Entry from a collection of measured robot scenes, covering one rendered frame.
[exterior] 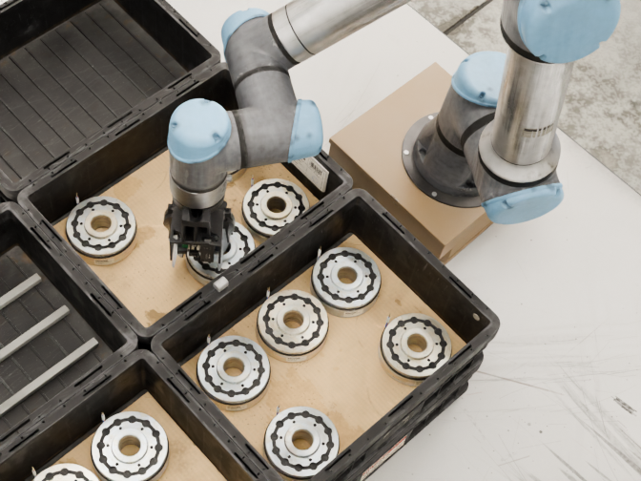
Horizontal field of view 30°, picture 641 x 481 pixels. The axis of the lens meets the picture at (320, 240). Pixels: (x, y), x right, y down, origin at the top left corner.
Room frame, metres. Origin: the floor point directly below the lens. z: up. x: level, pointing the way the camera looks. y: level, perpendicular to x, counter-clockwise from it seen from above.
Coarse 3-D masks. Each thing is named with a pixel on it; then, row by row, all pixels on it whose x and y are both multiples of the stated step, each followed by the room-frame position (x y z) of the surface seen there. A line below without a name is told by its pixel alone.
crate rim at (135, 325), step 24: (216, 72) 1.12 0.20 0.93; (168, 96) 1.06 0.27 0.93; (144, 120) 1.01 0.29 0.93; (96, 144) 0.95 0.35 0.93; (72, 168) 0.90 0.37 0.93; (336, 168) 0.98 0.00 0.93; (24, 192) 0.85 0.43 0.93; (336, 192) 0.94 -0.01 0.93; (312, 216) 0.90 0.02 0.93; (240, 264) 0.80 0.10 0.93; (96, 288) 0.72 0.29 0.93; (120, 312) 0.69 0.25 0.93; (168, 312) 0.70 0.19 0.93; (144, 336) 0.66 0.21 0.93
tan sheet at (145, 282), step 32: (160, 160) 1.01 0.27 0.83; (128, 192) 0.94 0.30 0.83; (160, 192) 0.95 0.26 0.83; (64, 224) 0.86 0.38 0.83; (160, 224) 0.89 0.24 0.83; (128, 256) 0.83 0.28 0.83; (160, 256) 0.84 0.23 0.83; (128, 288) 0.78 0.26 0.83; (160, 288) 0.79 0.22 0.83; (192, 288) 0.80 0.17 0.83
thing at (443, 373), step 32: (352, 192) 0.95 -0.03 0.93; (320, 224) 0.89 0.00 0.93; (224, 288) 0.75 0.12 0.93; (192, 320) 0.70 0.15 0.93; (160, 352) 0.64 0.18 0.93; (192, 384) 0.61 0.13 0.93; (224, 416) 0.57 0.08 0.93; (384, 416) 0.61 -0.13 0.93; (352, 448) 0.56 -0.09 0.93; (320, 480) 0.51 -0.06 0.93
